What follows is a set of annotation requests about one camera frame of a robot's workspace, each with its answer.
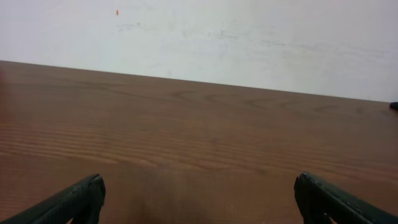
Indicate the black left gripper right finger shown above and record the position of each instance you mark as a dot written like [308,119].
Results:
[322,202]

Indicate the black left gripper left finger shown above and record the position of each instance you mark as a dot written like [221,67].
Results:
[80,203]

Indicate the black garment in pile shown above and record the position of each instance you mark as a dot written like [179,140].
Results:
[394,106]

